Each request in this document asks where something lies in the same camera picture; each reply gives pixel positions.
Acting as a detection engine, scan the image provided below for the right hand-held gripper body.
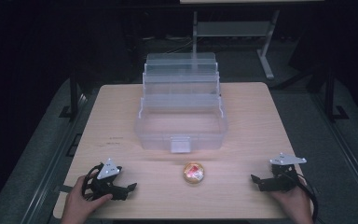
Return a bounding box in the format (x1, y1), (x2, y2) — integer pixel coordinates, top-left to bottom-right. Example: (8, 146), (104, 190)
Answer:
(268, 152), (308, 191)

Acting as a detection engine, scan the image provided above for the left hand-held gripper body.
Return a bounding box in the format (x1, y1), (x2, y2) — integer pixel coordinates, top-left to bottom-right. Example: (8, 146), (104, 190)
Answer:
(90, 158), (123, 200)

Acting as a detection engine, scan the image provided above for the person's right hand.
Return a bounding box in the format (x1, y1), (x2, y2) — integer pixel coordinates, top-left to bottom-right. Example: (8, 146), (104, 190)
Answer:
(268, 182), (315, 224)

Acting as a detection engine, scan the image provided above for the person's left hand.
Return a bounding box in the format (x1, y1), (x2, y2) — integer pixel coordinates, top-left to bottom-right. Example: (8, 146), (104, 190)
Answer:
(60, 175), (114, 224)

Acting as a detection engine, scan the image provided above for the clear plastic tiered storage box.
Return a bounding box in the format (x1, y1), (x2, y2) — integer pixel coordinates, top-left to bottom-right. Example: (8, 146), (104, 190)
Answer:
(133, 51), (228, 154)

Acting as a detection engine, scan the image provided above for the white metal stand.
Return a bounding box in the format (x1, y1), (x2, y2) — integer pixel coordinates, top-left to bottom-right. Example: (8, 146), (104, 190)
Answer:
(191, 8), (282, 80)

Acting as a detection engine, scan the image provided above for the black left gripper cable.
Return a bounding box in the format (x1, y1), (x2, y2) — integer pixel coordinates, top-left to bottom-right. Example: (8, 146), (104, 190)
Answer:
(80, 162), (104, 201)

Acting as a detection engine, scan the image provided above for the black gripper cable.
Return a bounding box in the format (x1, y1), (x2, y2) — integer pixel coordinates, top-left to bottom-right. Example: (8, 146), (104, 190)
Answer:
(288, 173), (320, 222)
(80, 162), (104, 201)

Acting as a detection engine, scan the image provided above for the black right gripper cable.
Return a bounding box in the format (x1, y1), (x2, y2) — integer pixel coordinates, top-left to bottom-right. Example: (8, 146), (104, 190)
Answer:
(288, 173), (320, 222)

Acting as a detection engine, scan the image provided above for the aluminium floor rail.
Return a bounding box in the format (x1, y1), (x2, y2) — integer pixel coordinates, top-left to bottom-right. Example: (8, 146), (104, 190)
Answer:
(310, 92), (358, 208)
(21, 92), (90, 224)

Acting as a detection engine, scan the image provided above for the black metal post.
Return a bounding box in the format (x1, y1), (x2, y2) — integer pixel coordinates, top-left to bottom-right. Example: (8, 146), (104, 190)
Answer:
(323, 66), (350, 123)
(59, 73), (81, 120)

